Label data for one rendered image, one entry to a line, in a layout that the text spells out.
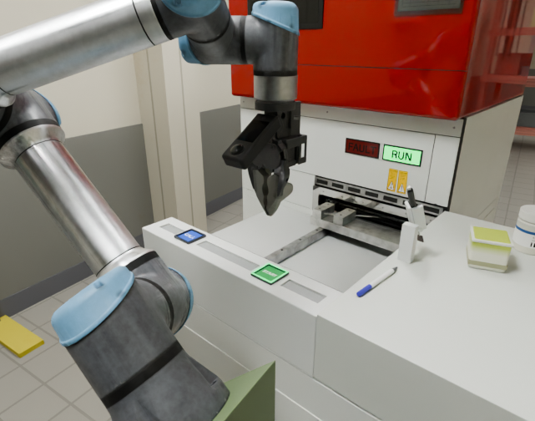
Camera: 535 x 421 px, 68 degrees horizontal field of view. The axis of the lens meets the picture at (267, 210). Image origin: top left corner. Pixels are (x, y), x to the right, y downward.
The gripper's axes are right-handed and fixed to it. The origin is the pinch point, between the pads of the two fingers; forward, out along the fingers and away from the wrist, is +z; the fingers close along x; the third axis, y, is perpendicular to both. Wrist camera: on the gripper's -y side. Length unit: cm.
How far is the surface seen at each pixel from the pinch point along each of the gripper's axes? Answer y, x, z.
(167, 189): 99, 181, 64
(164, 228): 0.2, 35.7, 15.0
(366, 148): 58, 11, 0
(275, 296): -3.9, -5.7, 14.9
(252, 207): 59, 60, 33
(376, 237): 47, -1, 23
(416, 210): 23.9, -19.6, 2.1
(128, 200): 76, 195, 70
